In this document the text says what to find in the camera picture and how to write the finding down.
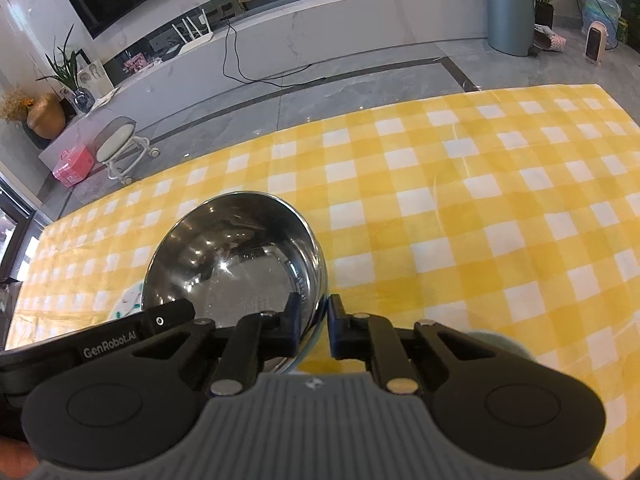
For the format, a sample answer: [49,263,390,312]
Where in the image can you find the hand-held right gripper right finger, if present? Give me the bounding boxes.
[326,295,522,395]

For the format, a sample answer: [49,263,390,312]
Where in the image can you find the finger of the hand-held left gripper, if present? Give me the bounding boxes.
[136,298,197,336]

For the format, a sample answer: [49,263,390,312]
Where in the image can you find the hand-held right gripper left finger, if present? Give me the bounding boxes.
[131,292,303,396]

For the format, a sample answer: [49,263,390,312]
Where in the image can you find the white fruit pattern plate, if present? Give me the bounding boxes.
[106,282,147,322]

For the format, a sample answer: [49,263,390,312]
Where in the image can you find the stainless steel bowl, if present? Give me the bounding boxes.
[141,190,329,376]

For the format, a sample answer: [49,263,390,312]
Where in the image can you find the green ceramic bowl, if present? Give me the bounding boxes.
[467,330,538,363]

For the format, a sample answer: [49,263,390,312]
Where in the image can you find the yellow checked tablecloth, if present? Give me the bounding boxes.
[5,82,640,480]

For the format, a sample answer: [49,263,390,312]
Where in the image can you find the pink box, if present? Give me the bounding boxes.
[52,143,97,189]

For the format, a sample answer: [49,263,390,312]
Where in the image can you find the white rolling stool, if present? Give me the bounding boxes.
[93,115,161,185]

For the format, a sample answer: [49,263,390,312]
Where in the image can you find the orange vase with dried flowers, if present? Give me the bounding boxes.
[0,86,67,142]

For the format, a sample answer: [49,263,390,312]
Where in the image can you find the white picture card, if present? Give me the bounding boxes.
[79,59,114,99]

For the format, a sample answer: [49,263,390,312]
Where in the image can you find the plant in blue vase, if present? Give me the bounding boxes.
[36,24,97,114]

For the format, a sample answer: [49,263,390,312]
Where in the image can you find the white router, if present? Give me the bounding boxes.
[171,12,214,45]

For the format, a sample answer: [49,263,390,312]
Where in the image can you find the white marble media console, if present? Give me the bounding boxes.
[37,0,495,162]

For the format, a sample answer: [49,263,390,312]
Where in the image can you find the grey-blue trash can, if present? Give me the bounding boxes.
[485,0,537,57]

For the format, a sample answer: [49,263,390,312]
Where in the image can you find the small beige heater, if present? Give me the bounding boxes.
[584,21,609,64]

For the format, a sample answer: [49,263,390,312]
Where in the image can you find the blue plastic bag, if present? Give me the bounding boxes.
[579,0,622,52]

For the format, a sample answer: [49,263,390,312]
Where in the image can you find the dark window frame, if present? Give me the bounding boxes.
[0,162,53,283]

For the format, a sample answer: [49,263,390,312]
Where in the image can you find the black cable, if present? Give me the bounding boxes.
[221,16,328,85]

